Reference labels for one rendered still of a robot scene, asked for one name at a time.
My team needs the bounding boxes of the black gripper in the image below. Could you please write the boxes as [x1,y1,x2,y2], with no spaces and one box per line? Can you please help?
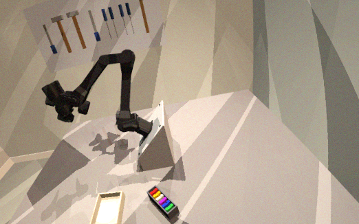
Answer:
[45,96,90,115]

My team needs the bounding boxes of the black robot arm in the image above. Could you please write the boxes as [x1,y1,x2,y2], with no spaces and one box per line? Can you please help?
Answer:
[42,49,153,139]

